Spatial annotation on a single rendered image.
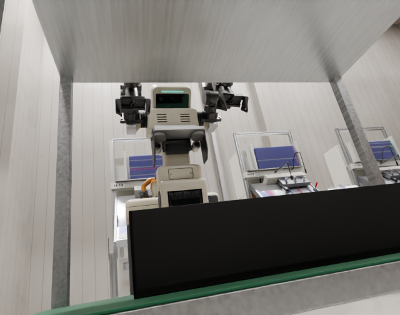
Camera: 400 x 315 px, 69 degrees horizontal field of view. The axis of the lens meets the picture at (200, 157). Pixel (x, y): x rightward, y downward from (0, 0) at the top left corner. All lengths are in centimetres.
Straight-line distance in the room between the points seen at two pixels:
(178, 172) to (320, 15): 91
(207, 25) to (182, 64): 15
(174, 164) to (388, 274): 122
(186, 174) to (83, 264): 430
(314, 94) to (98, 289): 653
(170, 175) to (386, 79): 890
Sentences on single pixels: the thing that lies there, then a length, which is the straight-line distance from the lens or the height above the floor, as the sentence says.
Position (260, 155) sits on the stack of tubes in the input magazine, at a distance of 346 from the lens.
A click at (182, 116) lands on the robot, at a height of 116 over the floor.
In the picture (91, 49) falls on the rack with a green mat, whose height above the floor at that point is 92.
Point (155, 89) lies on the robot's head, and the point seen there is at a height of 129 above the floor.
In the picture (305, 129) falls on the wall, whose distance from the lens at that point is 736.
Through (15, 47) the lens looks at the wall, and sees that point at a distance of 635.
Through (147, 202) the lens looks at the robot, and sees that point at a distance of 163.
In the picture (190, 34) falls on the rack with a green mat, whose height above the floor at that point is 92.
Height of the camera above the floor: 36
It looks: 22 degrees up
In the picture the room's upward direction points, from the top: 9 degrees counter-clockwise
